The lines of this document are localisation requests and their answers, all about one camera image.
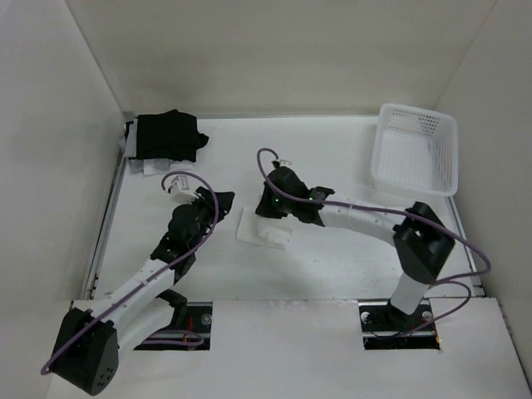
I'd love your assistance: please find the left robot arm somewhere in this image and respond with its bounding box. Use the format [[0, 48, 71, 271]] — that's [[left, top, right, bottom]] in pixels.
[[41, 187, 235, 396]]

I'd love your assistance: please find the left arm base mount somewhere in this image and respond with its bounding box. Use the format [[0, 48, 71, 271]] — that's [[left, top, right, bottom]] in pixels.
[[135, 289, 214, 351]]

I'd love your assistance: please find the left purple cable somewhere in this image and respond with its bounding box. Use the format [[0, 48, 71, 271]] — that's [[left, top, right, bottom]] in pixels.
[[40, 172, 220, 375]]

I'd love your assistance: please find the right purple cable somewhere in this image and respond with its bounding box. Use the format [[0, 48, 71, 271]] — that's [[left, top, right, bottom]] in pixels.
[[256, 148, 492, 337]]

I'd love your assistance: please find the purple cable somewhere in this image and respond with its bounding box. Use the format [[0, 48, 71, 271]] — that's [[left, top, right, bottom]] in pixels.
[[40, 172, 220, 375], [256, 148, 492, 337]]

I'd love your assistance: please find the white tank top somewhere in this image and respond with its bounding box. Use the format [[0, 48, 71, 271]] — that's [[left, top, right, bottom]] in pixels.
[[236, 207, 293, 250]]

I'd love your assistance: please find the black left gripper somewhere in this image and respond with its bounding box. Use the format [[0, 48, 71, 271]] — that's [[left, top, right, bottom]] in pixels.
[[185, 187, 234, 251]]

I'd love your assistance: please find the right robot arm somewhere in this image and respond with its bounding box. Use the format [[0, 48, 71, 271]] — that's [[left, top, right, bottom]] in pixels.
[[255, 161, 455, 329]]

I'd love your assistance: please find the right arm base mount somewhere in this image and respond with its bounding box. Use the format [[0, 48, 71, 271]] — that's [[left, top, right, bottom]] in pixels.
[[358, 301, 441, 350]]

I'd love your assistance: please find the folded black tank top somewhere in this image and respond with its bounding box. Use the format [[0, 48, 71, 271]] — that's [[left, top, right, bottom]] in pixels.
[[135, 109, 209, 162]]

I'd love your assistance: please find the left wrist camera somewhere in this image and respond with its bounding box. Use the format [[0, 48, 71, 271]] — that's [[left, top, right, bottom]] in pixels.
[[168, 175, 190, 195]]

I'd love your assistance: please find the white plastic basket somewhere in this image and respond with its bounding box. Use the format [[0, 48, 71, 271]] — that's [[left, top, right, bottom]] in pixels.
[[370, 103, 459, 197]]

